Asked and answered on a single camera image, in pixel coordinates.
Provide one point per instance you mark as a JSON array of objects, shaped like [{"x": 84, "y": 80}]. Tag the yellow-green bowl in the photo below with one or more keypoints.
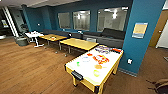
[{"x": 96, "y": 72}]

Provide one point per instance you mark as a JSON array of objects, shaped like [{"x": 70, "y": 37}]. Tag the long yellow wooden table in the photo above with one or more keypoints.
[
  {"x": 53, "y": 37},
  {"x": 80, "y": 43}
]

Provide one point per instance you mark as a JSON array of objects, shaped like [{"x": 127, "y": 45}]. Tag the red round striker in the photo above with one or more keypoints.
[{"x": 89, "y": 54}]

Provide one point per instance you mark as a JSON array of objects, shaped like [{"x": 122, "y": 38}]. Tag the clear bowl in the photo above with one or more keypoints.
[{"x": 85, "y": 60}]

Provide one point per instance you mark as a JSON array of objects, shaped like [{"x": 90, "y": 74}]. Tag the colourful printed game box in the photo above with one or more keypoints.
[{"x": 102, "y": 49}]

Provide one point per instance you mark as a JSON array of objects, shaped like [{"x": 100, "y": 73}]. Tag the white long table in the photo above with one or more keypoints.
[{"x": 93, "y": 68}]

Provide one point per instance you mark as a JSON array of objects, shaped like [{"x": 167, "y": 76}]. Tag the orange round striker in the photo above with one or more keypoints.
[{"x": 98, "y": 66}]

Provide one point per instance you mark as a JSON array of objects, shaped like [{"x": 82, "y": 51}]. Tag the dark bench sofa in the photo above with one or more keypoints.
[{"x": 106, "y": 36}]

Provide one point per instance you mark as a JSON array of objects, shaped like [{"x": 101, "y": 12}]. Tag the interior glass window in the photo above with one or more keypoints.
[
  {"x": 112, "y": 19},
  {"x": 81, "y": 20},
  {"x": 64, "y": 20}
]

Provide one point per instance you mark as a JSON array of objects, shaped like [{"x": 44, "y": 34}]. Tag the flat red packet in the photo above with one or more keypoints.
[{"x": 116, "y": 50}]

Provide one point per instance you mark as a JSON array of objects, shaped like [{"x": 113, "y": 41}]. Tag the small white table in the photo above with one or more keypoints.
[{"x": 34, "y": 34}]

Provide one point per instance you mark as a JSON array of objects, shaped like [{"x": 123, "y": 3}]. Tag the dark round waste bin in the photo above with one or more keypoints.
[{"x": 21, "y": 40}]

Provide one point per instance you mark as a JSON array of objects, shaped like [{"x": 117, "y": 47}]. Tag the tan backpack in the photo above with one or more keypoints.
[{"x": 158, "y": 86}]

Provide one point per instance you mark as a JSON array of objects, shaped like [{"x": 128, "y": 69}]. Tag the white floor-level wall outlet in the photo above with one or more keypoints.
[{"x": 130, "y": 61}]

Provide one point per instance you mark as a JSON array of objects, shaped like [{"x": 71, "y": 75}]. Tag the yellow wall sign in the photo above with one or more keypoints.
[{"x": 140, "y": 30}]

